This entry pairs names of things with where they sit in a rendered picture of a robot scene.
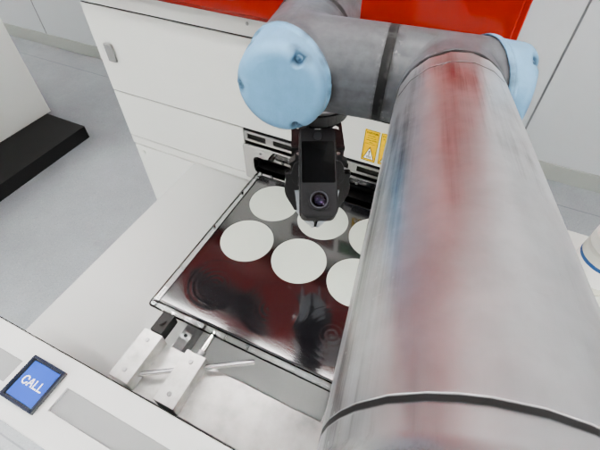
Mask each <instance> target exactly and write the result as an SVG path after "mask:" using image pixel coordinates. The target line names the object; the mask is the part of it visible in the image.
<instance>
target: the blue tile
mask: <svg viewBox="0 0 600 450"><path fill-rule="evenodd" d="M59 376H60V374H59V373H57V372H55V371H53V370H51V369H50V368H48V367H46V366H45V365H44V364H42V363H40V362H38V361H34V362H33V363H32V364H31V365H30V366H29V368H28V369H27V370H26V371H25V372H24V373H23V374H22V375H21V376H20V377H19V378H18V379H17V380H16V381H15V382H14V384H13V385H12V386H11V387H10V388H9V389H8V390H7V391H6V394H8V395H9V396H12V397H13V398H15V399H16V400H18V401H19V402H21V403H22V404H25V405H26V406H28V408H30V409H31V408H32V407H33V405H34V404H35V403H36V402H37V401H38V400H39V398H40V397H41V396H42V395H43V394H44V393H45V392H46V391H47V390H48V389H49V388H50V387H51V386H52V385H53V383H54V382H55V381H56V380H57V379H58V378H59Z"/></svg>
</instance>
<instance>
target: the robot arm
mask: <svg viewBox="0 0 600 450"><path fill-rule="evenodd" d="M361 7H362V0H284V1H283V2H282V3H281V5H280V6H279V9H278V10H277V11H276V12H275V13H274V14H273V15H272V16H271V18H270V19H269V20H268V21H267V23H266V24H264V25H262V26H261V27H260V28H259V29H258V30H257V31H256V32H255V33H254V36H253V38H252V40H251V42H250V44H249V45H248V47H247V48H246V50H245V52H244V54H243V56H242V58H241V60H240V63H239V66H238V71H237V83H238V87H239V90H240V93H241V96H242V97H243V99H244V101H245V103H246V105H247V107H248V108H249V109H250V110H251V112H252V113H253V114H254V115H255V116H256V117H258V118H259V119H260V120H262V121H264V122H265V123H267V124H269V125H271V126H273V127H276V128H279V129H291V156H292V157H290V158H289V165H290V166H291V170H285V194H286V197H287V199H288V201H289V202H290V203H291V205H292V206H293V208H294V210H296V212H297V213H298V215H299V216H300V217H301V219H302V220H303V221H305V222H306V223H307V224H308V225H309V226H310V227H312V228H314V227H316V228H319V227H320V225H322V224H323V223H324V222H325V221H332V220H333V219H334V218H335V217H336V214H337V212H338V208H339V207H340V205H341V204H342V203H343V202H344V201H345V199H346V197H347V195H348V193H349V189H350V183H349V178H350V176H351V172H350V170H344V166H346V165H347V159H346V157H344V152H345V144H344V137H343V130H342V124H341V121H343V120H344V119H345V118H346V116H347V115H348V116H353V117H358V118H364V119H369V120H375V121H384V122H389V123H390V125H389V129H388V134H387V140H386V144H385V148H384V153H383V156H382V161H381V165H380V169H379V176H378V180H377V185H376V188H375V193H374V197H373V200H372V205H371V212H370V216H369V220H368V224H367V229H366V232H365V237H364V241H363V245H362V252H361V256H360V261H359V264H358V268H357V272H356V276H355V281H354V288H353V292H352V296H351V300H350V305H349V308H348V313H347V316H346V324H345V327H344V332H343V336H342V340H341V344H340V348H339V352H338V357H337V364H336V368H335V372H334V376H333V380H332V384H331V388H330V392H329V400H328V403H327V408H326V412H325V416H324V420H323V424H322V428H321V435H320V440H319V444H318V448H317V450H600V308H599V306H598V303H597V301H596V298H595V296H594V293H593V291H592V288H591V286H590V285H589V282H588V278H587V276H586V273H585V272H584V270H583V267H582V265H581V262H580V260H579V257H578V255H577V252H576V250H575V247H574V245H573V244H572V241H571V237H570V235H569V233H568V230H567V229H566V226H565V224H564V221H563V218H562V216H561V214H560V211H559V209H558V207H557V204H556V202H555V200H554V196H553V194H552V192H551V189H550V187H549V185H548V183H547V181H546V177H545V174H544V172H543V170H542V168H541V166H540V163H539V161H538V158H537V156H536V153H535V151H534V148H533V146H532V144H531V142H530V140H529V136H528V133H527V131H526V129H525V127H524V125H523V122H522V120H523V118H524V116H525V114H526V112H527V110H528V108H529V105H530V102H531V99H532V97H533V95H534V91H535V88H536V84H537V81H538V62H539V58H538V52H537V50H536V49H535V47H534V46H533V45H531V44H529V43H526V42H522V41H517V40H512V39H507V38H503V37H501V36H500V35H497V34H494V33H485V34H481V35H478V34H471V33H464V32H458V31H451V30H444V29H432V28H424V27H418V26H411V25H404V24H397V23H392V22H384V21H372V20H365V19H360V15H361ZM335 126H337V127H338V129H333V127H335ZM297 128H298V129H297Z"/></svg>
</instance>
